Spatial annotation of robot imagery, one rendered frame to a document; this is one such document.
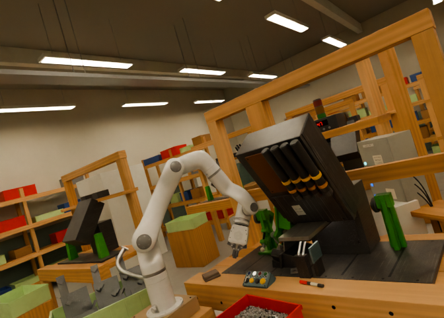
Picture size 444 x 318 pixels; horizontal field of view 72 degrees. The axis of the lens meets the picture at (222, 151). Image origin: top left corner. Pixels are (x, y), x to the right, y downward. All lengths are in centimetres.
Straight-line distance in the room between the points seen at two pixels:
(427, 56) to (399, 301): 106
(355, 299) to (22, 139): 801
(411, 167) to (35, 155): 792
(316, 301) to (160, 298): 73
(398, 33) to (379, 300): 118
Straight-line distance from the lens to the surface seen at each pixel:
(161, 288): 168
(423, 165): 186
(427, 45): 174
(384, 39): 178
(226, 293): 182
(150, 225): 159
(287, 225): 170
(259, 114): 207
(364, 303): 140
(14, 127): 864
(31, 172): 847
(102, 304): 227
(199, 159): 165
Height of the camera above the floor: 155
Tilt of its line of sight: 2 degrees up
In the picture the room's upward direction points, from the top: 17 degrees counter-clockwise
